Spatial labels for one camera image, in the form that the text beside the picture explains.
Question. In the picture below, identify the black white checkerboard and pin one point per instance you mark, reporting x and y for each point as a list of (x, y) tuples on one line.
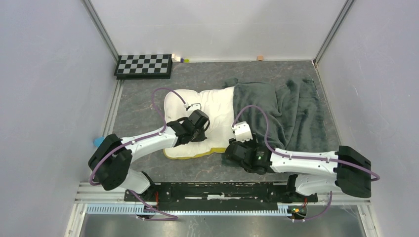
[(148, 66)]

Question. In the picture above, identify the light blue cable comb strip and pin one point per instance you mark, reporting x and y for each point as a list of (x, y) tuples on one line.
[(139, 209)]

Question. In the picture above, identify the white pillow with yellow edge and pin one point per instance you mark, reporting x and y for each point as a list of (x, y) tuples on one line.
[(218, 105)]

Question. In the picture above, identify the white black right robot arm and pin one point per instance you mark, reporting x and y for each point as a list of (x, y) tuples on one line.
[(343, 170)]

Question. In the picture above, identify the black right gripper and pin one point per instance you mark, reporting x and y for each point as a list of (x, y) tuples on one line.
[(251, 142)]

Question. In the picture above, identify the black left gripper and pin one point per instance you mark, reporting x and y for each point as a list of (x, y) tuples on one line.
[(200, 138)]

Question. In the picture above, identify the small cream toy block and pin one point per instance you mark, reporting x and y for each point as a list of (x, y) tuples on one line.
[(178, 59)]

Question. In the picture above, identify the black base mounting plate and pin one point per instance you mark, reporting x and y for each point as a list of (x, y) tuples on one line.
[(222, 196)]

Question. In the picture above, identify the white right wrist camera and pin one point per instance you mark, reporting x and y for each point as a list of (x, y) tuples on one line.
[(242, 132)]

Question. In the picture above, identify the blue clip on wall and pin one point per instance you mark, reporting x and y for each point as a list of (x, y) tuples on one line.
[(98, 141)]

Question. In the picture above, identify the zebra striped pillowcase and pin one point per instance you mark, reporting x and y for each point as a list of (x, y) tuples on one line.
[(291, 115)]

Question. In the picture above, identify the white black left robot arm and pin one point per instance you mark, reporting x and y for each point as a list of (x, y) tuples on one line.
[(110, 163)]

